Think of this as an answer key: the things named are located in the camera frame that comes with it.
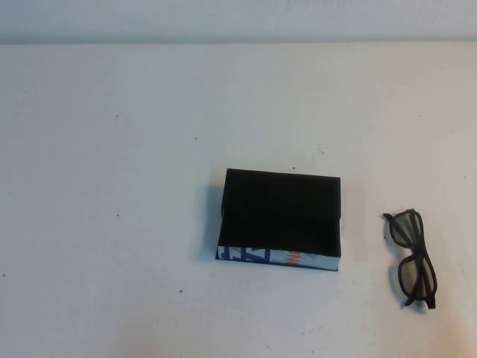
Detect black framed glasses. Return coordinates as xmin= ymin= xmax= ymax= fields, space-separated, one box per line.
xmin=382 ymin=209 xmax=438 ymax=311

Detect black glasses case printed front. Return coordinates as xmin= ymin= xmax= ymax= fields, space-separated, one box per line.
xmin=215 ymin=168 xmax=344 ymax=271

